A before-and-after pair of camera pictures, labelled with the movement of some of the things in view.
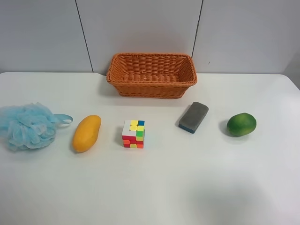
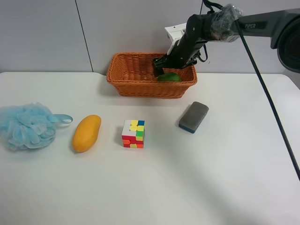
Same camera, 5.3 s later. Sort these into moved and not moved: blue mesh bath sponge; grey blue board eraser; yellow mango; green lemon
Moved: green lemon
Not moved: grey blue board eraser; blue mesh bath sponge; yellow mango
